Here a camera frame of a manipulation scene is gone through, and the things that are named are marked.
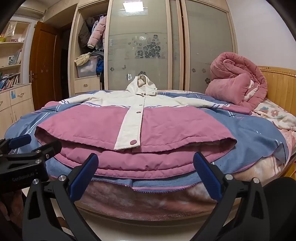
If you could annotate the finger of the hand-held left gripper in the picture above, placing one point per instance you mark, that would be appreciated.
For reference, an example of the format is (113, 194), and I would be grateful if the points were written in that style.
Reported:
(20, 140)
(49, 149)

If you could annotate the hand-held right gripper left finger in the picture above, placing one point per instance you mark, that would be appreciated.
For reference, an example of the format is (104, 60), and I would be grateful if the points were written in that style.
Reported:
(83, 178)

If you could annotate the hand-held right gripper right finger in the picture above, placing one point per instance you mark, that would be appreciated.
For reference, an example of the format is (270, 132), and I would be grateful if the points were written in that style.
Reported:
(207, 177)

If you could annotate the pink white striped duvet cover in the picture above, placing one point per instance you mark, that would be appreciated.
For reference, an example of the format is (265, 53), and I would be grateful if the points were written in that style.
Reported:
(92, 129)

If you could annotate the grey folded clothes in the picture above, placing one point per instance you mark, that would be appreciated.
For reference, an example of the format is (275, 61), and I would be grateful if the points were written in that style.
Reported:
(97, 53)

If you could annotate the light wood cabinet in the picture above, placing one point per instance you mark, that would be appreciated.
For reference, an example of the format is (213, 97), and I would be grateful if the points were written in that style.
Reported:
(20, 104)

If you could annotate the row of books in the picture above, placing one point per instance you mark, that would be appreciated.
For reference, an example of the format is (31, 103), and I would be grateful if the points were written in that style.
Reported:
(9, 81)

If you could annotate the pink fleece blanket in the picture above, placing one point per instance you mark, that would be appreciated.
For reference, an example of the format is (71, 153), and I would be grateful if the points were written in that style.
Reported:
(138, 204)

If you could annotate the blue plaid bedsheet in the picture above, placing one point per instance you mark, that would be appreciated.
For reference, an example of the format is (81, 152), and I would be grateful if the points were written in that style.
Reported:
(249, 129)

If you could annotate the brown wooden door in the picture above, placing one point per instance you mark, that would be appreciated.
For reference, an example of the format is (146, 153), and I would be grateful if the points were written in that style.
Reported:
(44, 69)

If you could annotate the wardrobe drawer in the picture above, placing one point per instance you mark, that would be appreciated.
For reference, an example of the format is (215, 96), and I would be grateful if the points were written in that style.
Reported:
(86, 84)

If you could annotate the light wood wardrobe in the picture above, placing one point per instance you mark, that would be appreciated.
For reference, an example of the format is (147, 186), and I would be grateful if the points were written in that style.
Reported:
(71, 69)

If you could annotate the leaning books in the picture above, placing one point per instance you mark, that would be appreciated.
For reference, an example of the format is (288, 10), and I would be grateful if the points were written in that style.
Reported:
(18, 56)

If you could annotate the clear plastic storage box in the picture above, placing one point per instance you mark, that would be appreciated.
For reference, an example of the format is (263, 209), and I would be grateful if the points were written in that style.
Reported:
(86, 69)

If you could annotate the floral bedding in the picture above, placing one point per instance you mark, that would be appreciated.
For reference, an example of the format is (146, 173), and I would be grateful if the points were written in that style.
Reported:
(272, 113)

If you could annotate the beige crumpled cloth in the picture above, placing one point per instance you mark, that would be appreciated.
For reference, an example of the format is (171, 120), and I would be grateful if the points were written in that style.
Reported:
(83, 59)

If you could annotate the blue garment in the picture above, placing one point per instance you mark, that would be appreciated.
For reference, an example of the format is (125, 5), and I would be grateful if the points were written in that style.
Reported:
(99, 66)

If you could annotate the light wood bookshelf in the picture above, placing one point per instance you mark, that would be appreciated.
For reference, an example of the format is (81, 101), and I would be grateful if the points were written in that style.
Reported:
(13, 43)

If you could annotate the pink rolled quilt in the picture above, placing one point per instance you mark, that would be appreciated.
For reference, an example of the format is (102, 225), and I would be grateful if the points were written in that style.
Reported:
(233, 78)

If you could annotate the wooden headboard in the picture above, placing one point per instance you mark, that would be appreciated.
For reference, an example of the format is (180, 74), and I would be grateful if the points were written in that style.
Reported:
(282, 88)

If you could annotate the brown hanging jacket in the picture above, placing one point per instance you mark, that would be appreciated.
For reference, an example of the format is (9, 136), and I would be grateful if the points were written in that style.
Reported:
(83, 34)

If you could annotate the pink hanging puffer jacket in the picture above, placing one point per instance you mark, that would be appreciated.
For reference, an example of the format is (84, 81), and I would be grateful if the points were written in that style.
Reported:
(98, 32)

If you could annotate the air conditioner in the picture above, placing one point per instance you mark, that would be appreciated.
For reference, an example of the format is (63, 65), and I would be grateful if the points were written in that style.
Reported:
(30, 11)

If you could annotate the lavender hanging garment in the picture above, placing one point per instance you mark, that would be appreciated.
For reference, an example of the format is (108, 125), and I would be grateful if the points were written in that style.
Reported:
(95, 24)

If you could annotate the frosted floral sliding door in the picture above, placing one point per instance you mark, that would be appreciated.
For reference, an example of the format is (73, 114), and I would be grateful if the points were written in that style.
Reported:
(208, 34)
(138, 27)

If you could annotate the picture frame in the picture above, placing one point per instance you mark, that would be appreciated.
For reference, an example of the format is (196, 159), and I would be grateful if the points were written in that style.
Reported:
(11, 60)

